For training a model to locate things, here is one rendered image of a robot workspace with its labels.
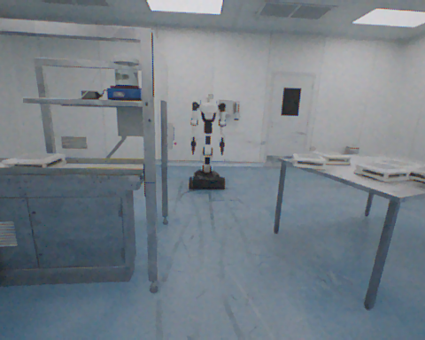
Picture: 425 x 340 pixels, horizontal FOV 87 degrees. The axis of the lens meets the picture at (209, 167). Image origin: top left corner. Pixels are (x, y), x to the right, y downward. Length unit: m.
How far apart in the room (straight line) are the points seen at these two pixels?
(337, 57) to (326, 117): 1.27
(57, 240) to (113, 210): 0.44
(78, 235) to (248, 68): 4.54
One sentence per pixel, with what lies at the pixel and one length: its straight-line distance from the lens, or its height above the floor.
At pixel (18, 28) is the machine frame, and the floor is 1.61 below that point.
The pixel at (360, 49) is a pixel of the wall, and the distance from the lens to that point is 6.38.
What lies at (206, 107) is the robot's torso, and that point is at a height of 1.29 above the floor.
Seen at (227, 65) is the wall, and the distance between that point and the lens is 5.28.
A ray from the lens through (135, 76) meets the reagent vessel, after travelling 1.57.
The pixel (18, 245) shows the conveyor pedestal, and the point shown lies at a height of 0.33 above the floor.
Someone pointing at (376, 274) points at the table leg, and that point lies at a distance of 1.90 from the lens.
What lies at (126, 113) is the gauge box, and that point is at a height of 1.21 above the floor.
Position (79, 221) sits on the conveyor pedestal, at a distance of 1.78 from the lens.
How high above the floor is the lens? 1.25
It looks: 14 degrees down
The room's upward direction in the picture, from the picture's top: 2 degrees clockwise
